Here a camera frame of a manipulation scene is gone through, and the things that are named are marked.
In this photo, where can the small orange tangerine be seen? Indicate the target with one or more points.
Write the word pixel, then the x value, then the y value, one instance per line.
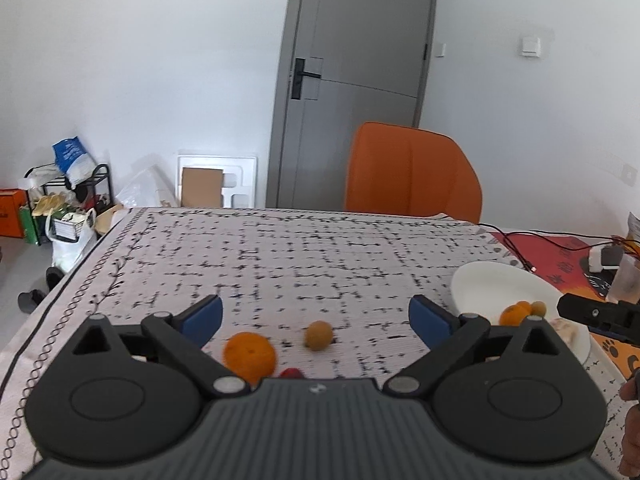
pixel 525 306

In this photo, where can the large orange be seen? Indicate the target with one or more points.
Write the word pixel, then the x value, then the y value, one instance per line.
pixel 250 356
pixel 512 316

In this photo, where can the white black device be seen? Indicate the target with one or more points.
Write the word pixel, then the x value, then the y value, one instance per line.
pixel 605 258

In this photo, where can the blue white bag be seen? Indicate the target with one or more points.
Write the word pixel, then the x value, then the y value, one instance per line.
pixel 73 160

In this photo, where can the white plastic bag on floor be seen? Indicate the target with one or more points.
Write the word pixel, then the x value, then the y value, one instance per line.
pixel 71 237

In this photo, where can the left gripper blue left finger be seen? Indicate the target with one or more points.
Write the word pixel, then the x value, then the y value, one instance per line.
pixel 179 340

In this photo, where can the orange chair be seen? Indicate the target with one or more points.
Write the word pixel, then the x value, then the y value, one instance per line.
pixel 410 172

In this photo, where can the white plate with Sweet print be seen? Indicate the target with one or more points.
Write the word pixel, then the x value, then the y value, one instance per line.
pixel 505 295

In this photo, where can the white light switch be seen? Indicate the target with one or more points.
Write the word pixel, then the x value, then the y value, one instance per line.
pixel 530 47

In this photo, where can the grey door with black handle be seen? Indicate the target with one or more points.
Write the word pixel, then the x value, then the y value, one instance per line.
pixel 343 63

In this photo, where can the black metal rack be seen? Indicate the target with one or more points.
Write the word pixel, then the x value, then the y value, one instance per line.
pixel 96 192

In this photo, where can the large orange top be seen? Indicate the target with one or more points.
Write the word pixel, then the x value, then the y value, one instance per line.
pixel 512 316

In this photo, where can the white black patterned tablecloth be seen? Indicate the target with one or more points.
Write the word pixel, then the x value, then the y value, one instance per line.
pixel 276 272

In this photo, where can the white foam packaging with cardboard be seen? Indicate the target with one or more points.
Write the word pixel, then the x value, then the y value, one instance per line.
pixel 212 181

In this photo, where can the orange box on floor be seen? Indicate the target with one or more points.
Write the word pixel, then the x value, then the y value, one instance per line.
pixel 11 202

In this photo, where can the brown kiwi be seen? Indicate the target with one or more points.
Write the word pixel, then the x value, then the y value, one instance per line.
pixel 318 336
pixel 538 308

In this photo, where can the red plum left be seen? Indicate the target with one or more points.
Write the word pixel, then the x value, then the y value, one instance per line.
pixel 293 373

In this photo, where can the clear plastic cup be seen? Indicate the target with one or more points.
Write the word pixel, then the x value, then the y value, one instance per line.
pixel 626 284

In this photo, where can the peeled pomelo piece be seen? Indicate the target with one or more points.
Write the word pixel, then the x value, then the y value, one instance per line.
pixel 565 329

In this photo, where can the orange red cat mat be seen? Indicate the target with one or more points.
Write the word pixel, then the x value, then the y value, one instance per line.
pixel 562 261

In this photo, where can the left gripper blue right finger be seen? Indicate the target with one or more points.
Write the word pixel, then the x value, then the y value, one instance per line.
pixel 452 341

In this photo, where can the person right hand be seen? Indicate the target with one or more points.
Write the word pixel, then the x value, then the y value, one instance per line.
pixel 630 462

